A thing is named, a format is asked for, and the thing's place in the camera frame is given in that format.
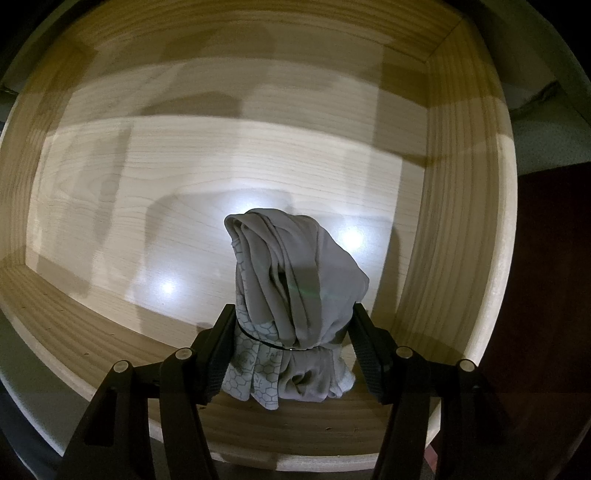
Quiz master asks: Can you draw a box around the light wooden drawer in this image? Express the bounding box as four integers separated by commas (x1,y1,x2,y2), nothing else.
0,0,518,472

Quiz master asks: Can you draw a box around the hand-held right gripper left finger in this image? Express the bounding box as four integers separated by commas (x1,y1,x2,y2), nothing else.
55,303,238,480

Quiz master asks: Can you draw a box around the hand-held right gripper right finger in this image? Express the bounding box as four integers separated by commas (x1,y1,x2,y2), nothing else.
352,302,532,480

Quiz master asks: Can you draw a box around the grey underwear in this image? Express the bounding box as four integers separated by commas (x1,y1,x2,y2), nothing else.
221,208,370,411

